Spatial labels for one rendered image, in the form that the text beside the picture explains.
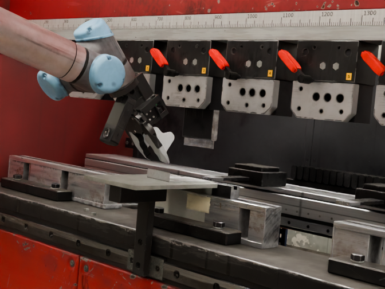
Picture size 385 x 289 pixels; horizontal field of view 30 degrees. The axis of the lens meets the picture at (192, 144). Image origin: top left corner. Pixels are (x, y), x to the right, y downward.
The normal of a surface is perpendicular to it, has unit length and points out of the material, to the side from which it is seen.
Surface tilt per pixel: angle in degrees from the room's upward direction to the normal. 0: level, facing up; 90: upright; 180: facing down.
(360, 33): 90
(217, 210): 90
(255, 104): 90
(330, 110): 90
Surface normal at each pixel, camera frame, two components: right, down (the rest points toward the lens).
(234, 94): -0.69, -0.02
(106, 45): 0.61, 0.10
